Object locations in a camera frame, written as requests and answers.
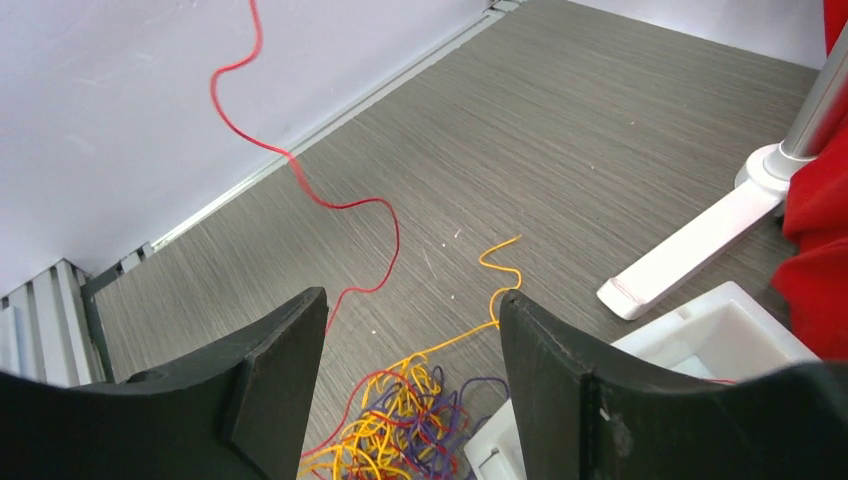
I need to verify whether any colourful wire bundle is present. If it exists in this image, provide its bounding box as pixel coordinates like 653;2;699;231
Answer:
296;351;511;480

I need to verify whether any metal clothes rack pole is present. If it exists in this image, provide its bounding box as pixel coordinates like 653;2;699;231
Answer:
781;29;847;159

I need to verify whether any white plastic bin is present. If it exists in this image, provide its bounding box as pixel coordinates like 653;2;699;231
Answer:
464;281;819;480

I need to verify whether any red t-shirt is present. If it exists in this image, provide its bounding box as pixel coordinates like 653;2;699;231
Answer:
773;1;847;360

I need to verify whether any loose yellow wire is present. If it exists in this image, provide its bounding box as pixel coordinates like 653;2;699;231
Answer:
397;235;525;362

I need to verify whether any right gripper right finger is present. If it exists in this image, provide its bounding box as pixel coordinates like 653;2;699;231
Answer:
500;290;847;479

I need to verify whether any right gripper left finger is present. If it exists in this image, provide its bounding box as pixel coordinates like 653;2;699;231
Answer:
1;287;328;479

